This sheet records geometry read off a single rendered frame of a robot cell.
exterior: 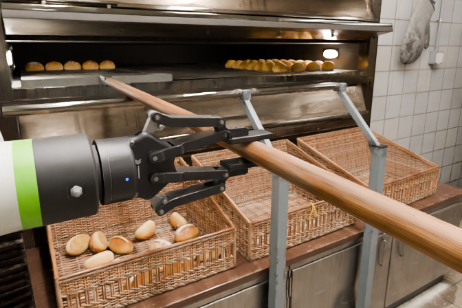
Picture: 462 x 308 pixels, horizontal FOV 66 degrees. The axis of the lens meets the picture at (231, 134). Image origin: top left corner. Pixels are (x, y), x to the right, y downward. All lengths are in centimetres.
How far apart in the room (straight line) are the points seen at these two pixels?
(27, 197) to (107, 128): 110
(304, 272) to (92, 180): 116
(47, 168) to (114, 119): 110
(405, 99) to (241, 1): 140
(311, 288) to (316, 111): 92
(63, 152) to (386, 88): 220
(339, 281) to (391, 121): 125
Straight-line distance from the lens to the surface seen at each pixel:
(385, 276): 190
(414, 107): 272
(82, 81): 144
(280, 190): 113
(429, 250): 32
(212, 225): 137
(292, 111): 188
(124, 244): 138
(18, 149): 40
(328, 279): 158
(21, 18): 127
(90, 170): 38
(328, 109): 205
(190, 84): 155
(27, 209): 39
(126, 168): 40
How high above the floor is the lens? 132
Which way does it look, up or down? 14 degrees down
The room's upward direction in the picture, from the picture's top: straight up
